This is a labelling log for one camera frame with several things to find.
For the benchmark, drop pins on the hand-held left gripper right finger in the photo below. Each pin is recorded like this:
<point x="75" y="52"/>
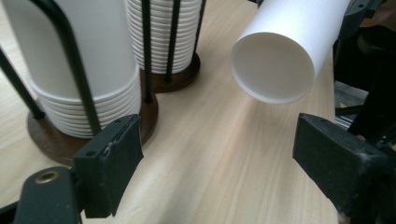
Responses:
<point x="336" y="161"/>

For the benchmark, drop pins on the single white paper cup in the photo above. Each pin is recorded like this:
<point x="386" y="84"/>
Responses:
<point x="274" y="68"/>

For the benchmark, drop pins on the stack of white paper cups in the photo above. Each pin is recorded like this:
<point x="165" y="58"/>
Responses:
<point x="160" y="31"/>
<point x="102" y="46"/>

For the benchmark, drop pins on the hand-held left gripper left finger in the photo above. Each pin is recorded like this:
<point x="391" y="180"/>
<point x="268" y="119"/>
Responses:
<point x="109" y="168"/>

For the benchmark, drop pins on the black rod wooden cup holder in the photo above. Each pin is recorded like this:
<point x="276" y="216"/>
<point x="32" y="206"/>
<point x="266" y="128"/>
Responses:
<point x="53" y="146"/>
<point x="180" y="82"/>

